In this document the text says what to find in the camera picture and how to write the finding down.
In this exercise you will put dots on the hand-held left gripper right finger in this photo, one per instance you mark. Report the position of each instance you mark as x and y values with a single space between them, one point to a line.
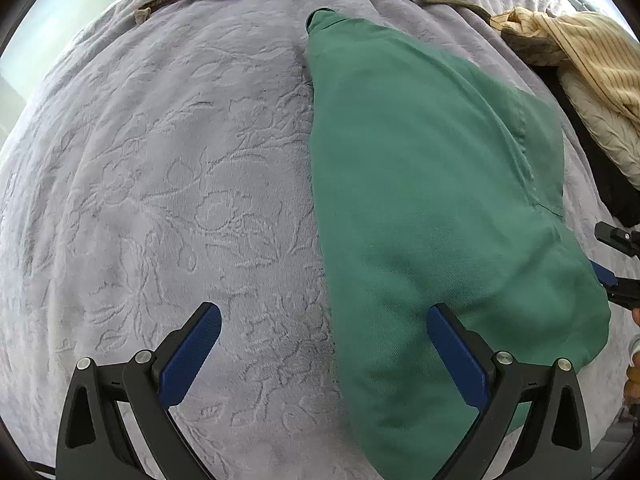
457 355

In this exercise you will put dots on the lavender embossed blanket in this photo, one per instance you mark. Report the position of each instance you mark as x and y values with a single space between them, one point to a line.
150 185

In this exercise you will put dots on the black cloth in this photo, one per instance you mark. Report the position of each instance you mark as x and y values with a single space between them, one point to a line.
612 200

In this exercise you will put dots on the yellow striped garment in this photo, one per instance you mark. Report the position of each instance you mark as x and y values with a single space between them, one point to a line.
600 45

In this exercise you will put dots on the green garment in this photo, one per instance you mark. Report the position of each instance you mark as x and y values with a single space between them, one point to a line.
425 185

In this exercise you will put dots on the white crinkled cloth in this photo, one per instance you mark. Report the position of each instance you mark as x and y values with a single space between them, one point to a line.
610 130

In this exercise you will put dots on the person's right hand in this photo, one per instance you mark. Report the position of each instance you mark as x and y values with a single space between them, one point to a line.
634 385

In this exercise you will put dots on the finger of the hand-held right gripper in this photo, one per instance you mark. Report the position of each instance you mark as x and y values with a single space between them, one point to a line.
607 276
617 236

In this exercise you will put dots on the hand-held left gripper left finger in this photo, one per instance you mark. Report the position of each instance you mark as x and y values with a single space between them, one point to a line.
187 355

